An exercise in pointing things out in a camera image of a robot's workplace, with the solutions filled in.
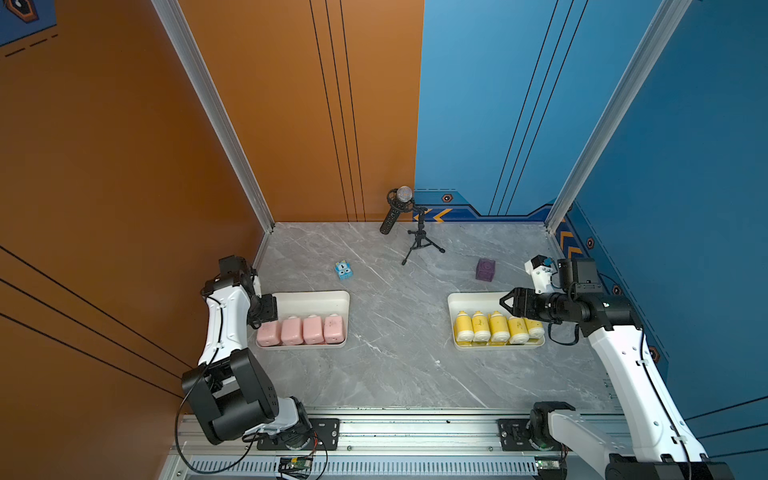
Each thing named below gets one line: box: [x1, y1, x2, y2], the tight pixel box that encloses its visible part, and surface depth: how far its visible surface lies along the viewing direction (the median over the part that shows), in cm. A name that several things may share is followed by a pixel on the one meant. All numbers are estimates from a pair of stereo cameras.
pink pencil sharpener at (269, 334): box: [256, 321, 282, 347], surface depth 85 cm
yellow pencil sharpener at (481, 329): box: [471, 310, 491, 346], surface depth 86 cm
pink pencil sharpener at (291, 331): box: [281, 316, 303, 346], surface depth 86 cm
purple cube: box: [476, 258, 495, 282], surface depth 104 cm
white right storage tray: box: [447, 291, 546, 350], surface depth 86 cm
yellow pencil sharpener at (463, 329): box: [454, 310, 475, 346], surface depth 86 cm
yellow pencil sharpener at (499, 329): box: [489, 310, 510, 346], surface depth 86 cm
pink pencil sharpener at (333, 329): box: [324, 313, 345, 344], surface depth 86 cm
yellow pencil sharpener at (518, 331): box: [507, 317, 530, 345], surface depth 85 cm
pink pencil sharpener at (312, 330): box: [303, 314, 324, 345], surface depth 86 cm
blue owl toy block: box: [334, 260, 354, 281], surface depth 107 cm
